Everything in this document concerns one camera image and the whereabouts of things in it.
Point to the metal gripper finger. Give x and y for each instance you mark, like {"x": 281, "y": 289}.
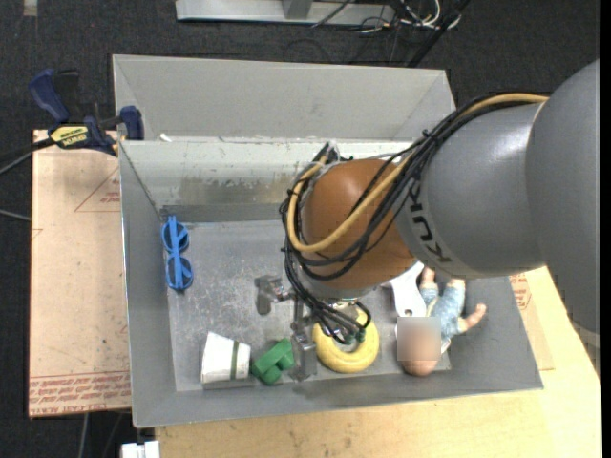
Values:
{"x": 271, "y": 290}
{"x": 303, "y": 358}

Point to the grey metal bin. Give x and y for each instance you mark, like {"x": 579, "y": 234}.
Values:
{"x": 229, "y": 275}

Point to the black cylinder on white bracket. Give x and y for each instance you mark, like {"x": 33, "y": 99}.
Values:
{"x": 406, "y": 294}

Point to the white paper cup green stripe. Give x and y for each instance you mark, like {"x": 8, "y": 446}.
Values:
{"x": 220, "y": 358}

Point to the green toy block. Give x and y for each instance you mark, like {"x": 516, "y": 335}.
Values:
{"x": 273, "y": 363}

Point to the blue sunglasses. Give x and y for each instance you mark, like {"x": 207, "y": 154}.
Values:
{"x": 177, "y": 256}

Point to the baby doll in blue clothes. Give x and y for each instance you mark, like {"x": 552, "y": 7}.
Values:
{"x": 446, "y": 310}

